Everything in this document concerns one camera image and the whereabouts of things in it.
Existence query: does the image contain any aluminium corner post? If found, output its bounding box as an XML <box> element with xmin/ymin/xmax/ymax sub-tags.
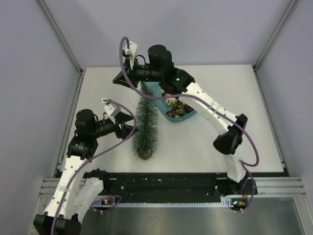
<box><xmin>253</xmin><ymin>0</ymin><xmax>300</xmax><ymax>71</ymax></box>
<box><xmin>36</xmin><ymin>0</ymin><xmax>84</xmax><ymax>74</ymax></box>

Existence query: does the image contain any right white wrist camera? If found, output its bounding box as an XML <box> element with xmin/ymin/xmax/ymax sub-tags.
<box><xmin>123</xmin><ymin>41</ymin><xmax>138</xmax><ymax>69</ymax></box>

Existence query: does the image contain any right aluminium corner post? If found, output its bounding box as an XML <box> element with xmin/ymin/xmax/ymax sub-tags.
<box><xmin>253</xmin><ymin>0</ymin><xmax>300</xmax><ymax>71</ymax></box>

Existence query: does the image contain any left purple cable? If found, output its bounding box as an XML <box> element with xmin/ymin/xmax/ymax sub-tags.
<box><xmin>51</xmin><ymin>99</ymin><xmax>137</xmax><ymax>235</ymax></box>

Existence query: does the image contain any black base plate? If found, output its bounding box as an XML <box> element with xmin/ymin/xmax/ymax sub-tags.
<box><xmin>55</xmin><ymin>171</ymin><xmax>256</xmax><ymax>204</ymax></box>

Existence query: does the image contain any teal plastic bin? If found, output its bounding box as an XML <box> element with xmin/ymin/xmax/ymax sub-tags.
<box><xmin>147</xmin><ymin>82</ymin><xmax>197</xmax><ymax>122</ymax></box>

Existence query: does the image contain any brown bauble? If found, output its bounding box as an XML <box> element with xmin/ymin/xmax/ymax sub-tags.
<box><xmin>166</xmin><ymin>111</ymin><xmax>175</xmax><ymax>118</ymax></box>

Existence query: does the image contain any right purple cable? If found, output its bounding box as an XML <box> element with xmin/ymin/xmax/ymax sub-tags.
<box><xmin>118</xmin><ymin>36</ymin><xmax>260</xmax><ymax>213</ymax></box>

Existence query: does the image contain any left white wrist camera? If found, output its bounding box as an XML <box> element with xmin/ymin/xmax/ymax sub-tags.
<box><xmin>102</xmin><ymin>98</ymin><xmax>121</xmax><ymax>123</ymax></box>

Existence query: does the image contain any white slotted cable duct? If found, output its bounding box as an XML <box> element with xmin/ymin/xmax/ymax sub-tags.
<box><xmin>91</xmin><ymin>197</ymin><xmax>247</xmax><ymax>209</ymax></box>

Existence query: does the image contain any brown ribbon gold berry sprig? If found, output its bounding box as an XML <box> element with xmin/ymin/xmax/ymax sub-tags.
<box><xmin>173</xmin><ymin>103</ymin><xmax>193</xmax><ymax>117</ymax></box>

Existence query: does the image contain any left aluminium corner post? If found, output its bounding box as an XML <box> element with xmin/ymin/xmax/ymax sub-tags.
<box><xmin>36</xmin><ymin>0</ymin><xmax>84</xmax><ymax>74</ymax></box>

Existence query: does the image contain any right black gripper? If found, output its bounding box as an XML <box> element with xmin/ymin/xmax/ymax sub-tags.
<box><xmin>112</xmin><ymin>57</ymin><xmax>162</xmax><ymax>92</ymax></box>

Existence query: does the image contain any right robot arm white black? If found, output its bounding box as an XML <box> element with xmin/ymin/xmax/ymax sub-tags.
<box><xmin>113</xmin><ymin>38</ymin><xmax>247</xmax><ymax>194</ymax></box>

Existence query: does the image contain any purple cable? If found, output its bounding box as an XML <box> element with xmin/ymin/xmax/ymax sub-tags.
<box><xmin>51</xmin><ymin>99</ymin><xmax>137</xmax><ymax>235</ymax></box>
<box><xmin>118</xmin><ymin>36</ymin><xmax>260</xmax><ymax>213</ymax></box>

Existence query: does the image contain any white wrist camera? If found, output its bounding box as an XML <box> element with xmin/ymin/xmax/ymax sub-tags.
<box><xmin>102</xmin><ymin>98</ymin><xmax>121</xmax><ymax>123</ymax></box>
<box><xmin>123</xmin><ymin>41</ymin><xmax>138</xmax><ymax>69</ymax></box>

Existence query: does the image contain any aluminium front rail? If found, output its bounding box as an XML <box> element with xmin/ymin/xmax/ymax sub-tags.
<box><xmin>39</xmin><ymin>177</ymin><xmax>306</xmax><ymax>197</ymax></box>

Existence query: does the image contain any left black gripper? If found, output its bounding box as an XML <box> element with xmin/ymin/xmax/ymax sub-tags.
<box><xmin>90</xmin><ymin>111</ymin><xmax>140</xmax><ymax>140</ymax></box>

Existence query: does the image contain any small green christmas tree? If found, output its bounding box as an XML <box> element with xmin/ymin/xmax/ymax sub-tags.
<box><xmin>132</xmin><ymin>96</ymin><xmax>158</xmax><ymax>161</ymax></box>

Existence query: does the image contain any large silver gold bauble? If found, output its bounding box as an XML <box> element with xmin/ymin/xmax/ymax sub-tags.
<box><xmin>165</xmin><ymin>98</ymin><xmax>178</xmax><ymax>106</ymax></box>

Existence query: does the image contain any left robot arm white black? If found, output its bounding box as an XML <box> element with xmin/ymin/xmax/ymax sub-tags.
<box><xmin>33</xmin><ymin>103</ymin><xmax>137</xmax><ymax>235</ymax></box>

